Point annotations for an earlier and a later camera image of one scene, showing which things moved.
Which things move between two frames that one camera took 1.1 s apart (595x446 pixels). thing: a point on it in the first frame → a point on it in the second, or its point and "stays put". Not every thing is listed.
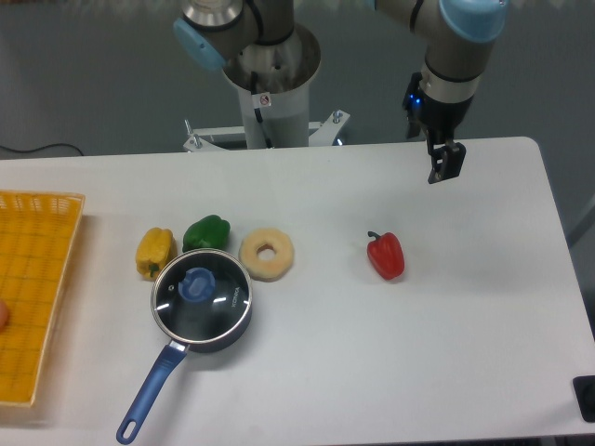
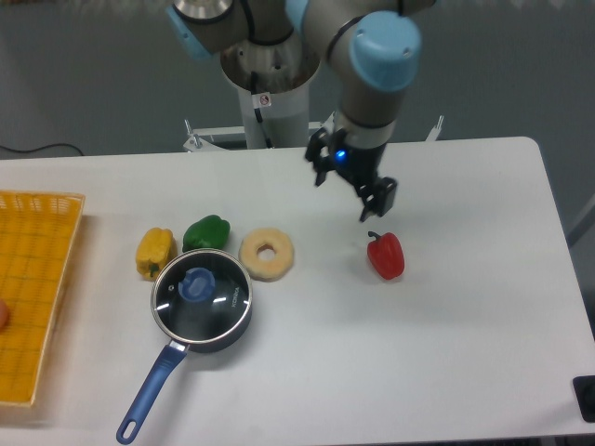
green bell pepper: x=207 y=232 stays put
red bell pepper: x=386 y=255 stays put
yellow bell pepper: x=155 y=247 stays put
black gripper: x=439 y=121 → x=329 y=150
